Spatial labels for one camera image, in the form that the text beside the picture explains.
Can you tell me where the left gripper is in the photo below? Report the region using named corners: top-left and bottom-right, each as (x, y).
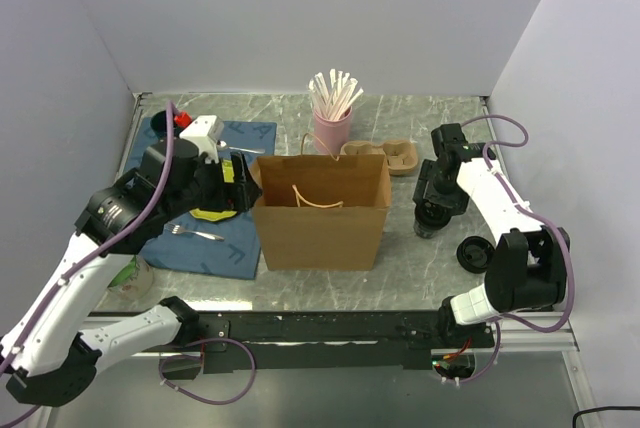
top-left (162, 150), bottom-right (262, 221)

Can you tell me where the brown paper bag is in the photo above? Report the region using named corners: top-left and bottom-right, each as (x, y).
top-left (250, 153), bottom-right (391, 272)

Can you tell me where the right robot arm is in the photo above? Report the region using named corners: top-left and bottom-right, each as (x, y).
top-left (413, 123), bottom-right (575, 347)

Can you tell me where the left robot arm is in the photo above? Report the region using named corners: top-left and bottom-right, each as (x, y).
top-left (1, 138), bottom-right (261, 407)

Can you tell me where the green polka dot plate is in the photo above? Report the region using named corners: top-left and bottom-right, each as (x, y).
top-left (190, 159), bottom-right (238, 223)

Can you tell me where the brown pulp cup carrier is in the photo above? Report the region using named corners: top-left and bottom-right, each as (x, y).
top-left (339, 139), bottom-right (419, 178)

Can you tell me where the silver spoon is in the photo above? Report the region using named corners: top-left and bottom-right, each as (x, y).
top-left (217, 140), bottom-right (265, 154)

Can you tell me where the blue letter placemat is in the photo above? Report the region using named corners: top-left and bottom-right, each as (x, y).
top-left (140, 120), bottom-right (277, 280)

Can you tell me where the silver fork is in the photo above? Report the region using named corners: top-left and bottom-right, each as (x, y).
top-left (168, 224), bottom-right (225, 242)

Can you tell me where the pink straw holder cup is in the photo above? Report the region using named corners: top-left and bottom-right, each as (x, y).
top-left (313, 108), bottom-right (353, 155)

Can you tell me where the dark green mug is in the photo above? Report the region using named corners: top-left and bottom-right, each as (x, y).
top-left (150, 111), bottom-right (167, 140)

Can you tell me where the white paper straws bundle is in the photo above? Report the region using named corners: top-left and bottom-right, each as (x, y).
top-left (308, 68), bottom-right (364, 122)

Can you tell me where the green cup at edge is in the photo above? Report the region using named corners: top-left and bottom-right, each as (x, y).
top-left (108, 255), bottom-right (154, 300)

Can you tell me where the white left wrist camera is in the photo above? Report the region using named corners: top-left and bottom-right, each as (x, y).
top-left (179, 115), bottom-right (224, 163)

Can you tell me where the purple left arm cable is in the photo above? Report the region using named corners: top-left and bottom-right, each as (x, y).
top-left (0, 100), bottom-right (257, 428)

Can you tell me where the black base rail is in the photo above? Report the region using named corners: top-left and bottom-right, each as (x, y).
top-left (137, 310), bottom-right (494, 374)

